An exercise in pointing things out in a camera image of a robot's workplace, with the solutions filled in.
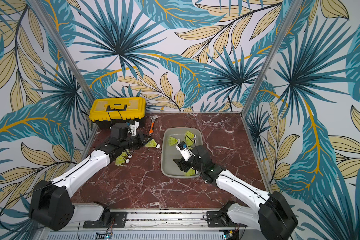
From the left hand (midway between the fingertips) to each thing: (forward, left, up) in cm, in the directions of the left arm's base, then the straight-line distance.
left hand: (152, 139), depth 79 cm
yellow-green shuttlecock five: (-1, 0, -2) cm, 3 cm away
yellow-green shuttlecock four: (-18, -20, -1) cm, 27 cm away
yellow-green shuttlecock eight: (+10, -10, -16) cm, 21 cm away
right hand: (-6, -13, -6) cm, 16 cm away
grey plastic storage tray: (-9, -9, -17) cm, 21 cm away
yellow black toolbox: (+24, +35, -5) cm, 42 cm away
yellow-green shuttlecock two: (+16, -22, -17) cm, 32 cm away
